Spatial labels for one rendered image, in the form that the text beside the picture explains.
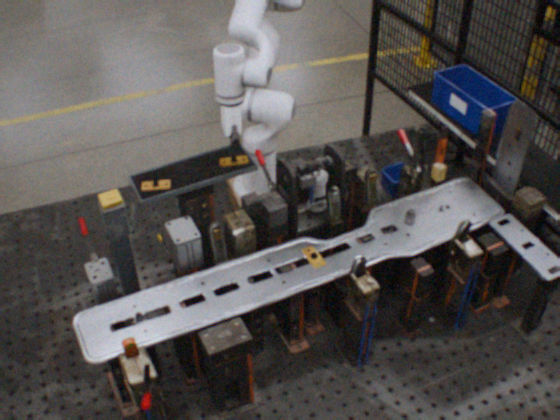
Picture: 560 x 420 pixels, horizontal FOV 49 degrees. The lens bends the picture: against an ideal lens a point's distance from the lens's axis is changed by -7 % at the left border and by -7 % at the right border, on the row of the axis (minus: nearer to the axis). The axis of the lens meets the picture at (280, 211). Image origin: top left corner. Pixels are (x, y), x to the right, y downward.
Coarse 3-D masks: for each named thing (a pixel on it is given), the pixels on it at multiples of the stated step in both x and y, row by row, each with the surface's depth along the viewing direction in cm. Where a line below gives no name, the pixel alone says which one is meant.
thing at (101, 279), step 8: (88, 264) 177; (96, 264) 177; (104, 264) 177; (88, 272) 175; (96, 272) 175; (104, 272) 175; (96, 280) 172; (104, 280) 173; (112, 280) 174; (96, 288) 173; (104, 288) 174; (112, 288) 176; (96, 296) 175; (104, 296) 177; (112, 296) 178; (120, 328) 188
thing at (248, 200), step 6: (252, 192) 195; (246, 198) 193; (252, 198) 193; (258, 198) 193; (246, 204) 191; (252, 204) 191; (258, 204) 192; (246, 210) 193; (252, 210) 193; (258, 210) 194; (252, 216) 194; (258, 216) 196; (258, 222) 197; (258, 228) 199; (258, 234) 201; (258, 240) 202; (258, 246) 204; (258, 276) 213
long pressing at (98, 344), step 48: (432, 192) 210; (480, 192) 210; (336, 240) 193; (384, 240) 193; (432, 240) 193; (192, 288) 179; (240, 288) 179; (288, 288) 179; (96, 336) 165; (144, 336) 166
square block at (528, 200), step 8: (520, 192) 202; (528, 192) 201; (536, 192) 201; (520, 200) 200; (528, 200) 198; (536, 200) 198; (544, 200) 199; (512, 208) 206; (520, 208) 201; (528, 208) 198; (536, 208) 199; (520, 216) 203; (528, 216) 200; (536, 216) 203; (528, 224) 204; (520, 264) 219; (512, 272) 219; (520, 272) 222
